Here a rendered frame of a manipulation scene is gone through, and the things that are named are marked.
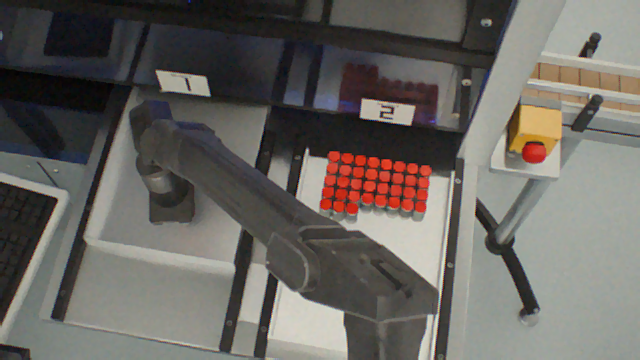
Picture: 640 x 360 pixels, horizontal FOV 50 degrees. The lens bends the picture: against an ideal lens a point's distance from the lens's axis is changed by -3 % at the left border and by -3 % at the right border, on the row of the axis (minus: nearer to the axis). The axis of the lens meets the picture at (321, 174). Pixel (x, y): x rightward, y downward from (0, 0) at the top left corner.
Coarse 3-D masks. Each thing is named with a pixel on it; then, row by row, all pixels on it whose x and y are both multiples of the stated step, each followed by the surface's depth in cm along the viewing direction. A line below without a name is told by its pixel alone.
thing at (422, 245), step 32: (320, 160) 127; (320, 192) 125; (448, 192) 123; (352, 224) 122; (384, 224) 122; (416, 224) 122; (448, 224) 119; (416, 256) 120; (288, 320) 115; (320, 320) 115
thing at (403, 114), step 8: (368, 104) 114; (376, 104) 114; (384, 104) 113; (392, 104) 113; (368, 112) 116; (376, 112) 116; (400, 112) 115; (408, 112) 114; (384, 120) 118; (392, 120) 118; (400, 120) 117; (408, 120) 117
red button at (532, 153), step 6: (528, 144) 115; (534, 144) 114; (522, 150) 116; (528, 150) 114; (534, 150) 113; (540, 150) 114; (546, 150) 115; (522, 156) 115; (528, 156) 114; (534, 156) 114; (540, 156) 114; (546, 156) 114; (528, 162) 116; (534, 162) 115; (540, 162) 115
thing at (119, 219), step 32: (128, 96) 129; (160, 96) 133; (192, 96) 133; (128, 128) 130; (224, 128) 130; (256, 128) 130; (128, 160) 127; (256, 160) 124; (128, 192) 124; (96, 224) 121; (128, 224) 122; (192, 224) 122; (224, 224) 122; (160, 256) 119; (192, 256) 116; (224, 256) 119
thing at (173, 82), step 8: (160, 72) 115; (168, 72) 115; (160, 80) 118; (168, 80) 117; (176, 80) 117; (184, 80) 117; (192, 80) 116; (200, 80) 116; (168, 88) 120; (176, 88) 119; (184, 88) 119; (192, 88) 118; (200, 88) 118; (208, 96) 120
